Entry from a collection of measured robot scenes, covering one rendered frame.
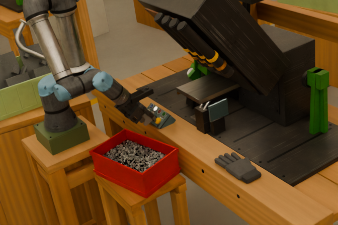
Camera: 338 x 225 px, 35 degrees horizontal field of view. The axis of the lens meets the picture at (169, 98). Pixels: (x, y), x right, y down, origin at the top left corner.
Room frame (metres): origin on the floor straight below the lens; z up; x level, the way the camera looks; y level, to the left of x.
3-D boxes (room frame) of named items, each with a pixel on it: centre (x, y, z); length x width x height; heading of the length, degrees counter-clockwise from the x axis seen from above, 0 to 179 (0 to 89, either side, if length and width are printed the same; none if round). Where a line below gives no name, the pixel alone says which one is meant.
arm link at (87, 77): (2.05, 0.30, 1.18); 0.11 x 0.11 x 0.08; 31
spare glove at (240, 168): (1.67, -0.23, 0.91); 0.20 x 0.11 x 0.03; 27
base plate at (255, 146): (2.11, -0.29, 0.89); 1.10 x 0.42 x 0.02; 30
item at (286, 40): (2.09, -0.47, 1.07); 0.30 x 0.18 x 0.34; 30
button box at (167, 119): (2.13, 0.06, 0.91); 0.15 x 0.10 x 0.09; 30
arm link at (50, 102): (2.17, 0.50, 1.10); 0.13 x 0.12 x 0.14; 121
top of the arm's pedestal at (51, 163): (2.17, 0.50, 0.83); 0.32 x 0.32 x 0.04; 31
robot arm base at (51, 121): (2.17, 0.50, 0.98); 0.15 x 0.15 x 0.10
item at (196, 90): (1.99, -0.24, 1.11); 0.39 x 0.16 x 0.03; 120
